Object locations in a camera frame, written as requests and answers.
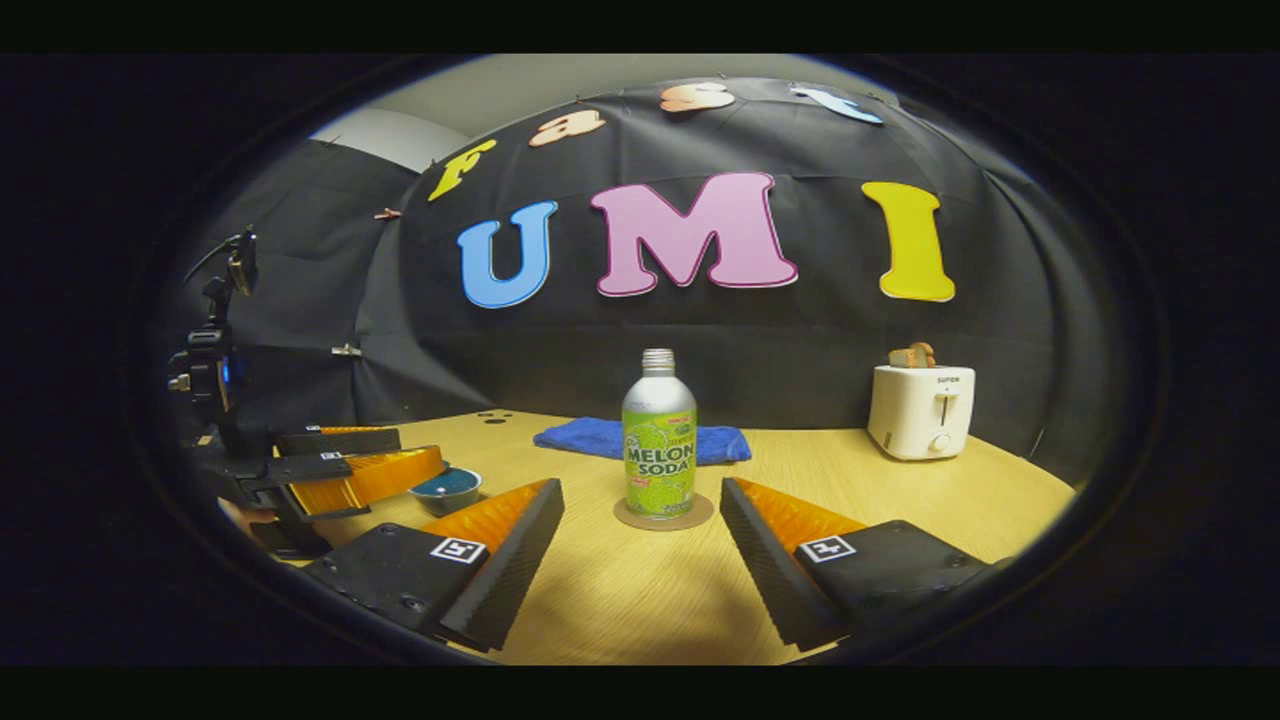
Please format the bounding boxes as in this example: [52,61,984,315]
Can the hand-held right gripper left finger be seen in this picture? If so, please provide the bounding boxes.
[303,477,566,653]

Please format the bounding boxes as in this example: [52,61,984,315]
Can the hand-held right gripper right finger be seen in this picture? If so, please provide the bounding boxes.
[720,476,1016,653]

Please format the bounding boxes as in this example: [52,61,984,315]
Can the round brown coaster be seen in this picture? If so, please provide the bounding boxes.
[613,492,716,532]

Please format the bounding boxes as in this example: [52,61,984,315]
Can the white and teal teacup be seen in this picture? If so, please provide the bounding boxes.
[408,466,484,517]

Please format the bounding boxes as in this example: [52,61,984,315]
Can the silver green-label water bottle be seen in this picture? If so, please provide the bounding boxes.
[621,348,699,521]

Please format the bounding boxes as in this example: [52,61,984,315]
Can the blue towel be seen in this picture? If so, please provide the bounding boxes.
[533,417,753,466]

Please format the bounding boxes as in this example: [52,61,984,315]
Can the white toaster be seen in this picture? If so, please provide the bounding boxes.
[867,364,977,462]

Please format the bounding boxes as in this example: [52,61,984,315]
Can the black backdrop cloth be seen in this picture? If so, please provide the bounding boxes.
[170,78,1131,481]

